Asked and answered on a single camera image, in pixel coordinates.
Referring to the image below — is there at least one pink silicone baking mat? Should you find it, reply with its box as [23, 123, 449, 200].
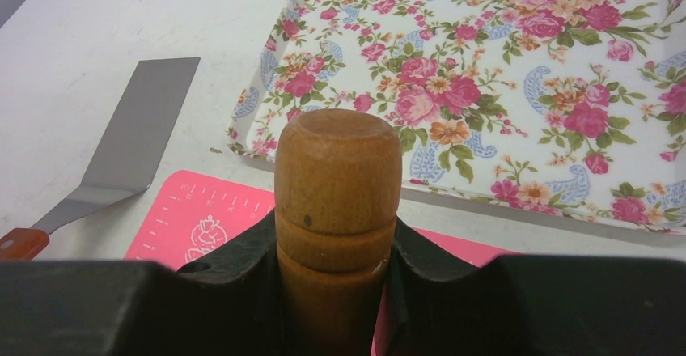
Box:
[124, 169, 519, 356]

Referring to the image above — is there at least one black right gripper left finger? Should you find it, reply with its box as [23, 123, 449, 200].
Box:
[1, 214, 283, 355]

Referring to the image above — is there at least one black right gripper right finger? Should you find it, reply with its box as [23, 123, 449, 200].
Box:
[383, 222, 685, 355]

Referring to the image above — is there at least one floral rectangular tray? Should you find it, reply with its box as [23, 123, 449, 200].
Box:
[227, 0, 685, 235]

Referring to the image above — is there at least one wooden rolling pin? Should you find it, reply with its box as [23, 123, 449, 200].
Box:
[274, 108, 402, 355]

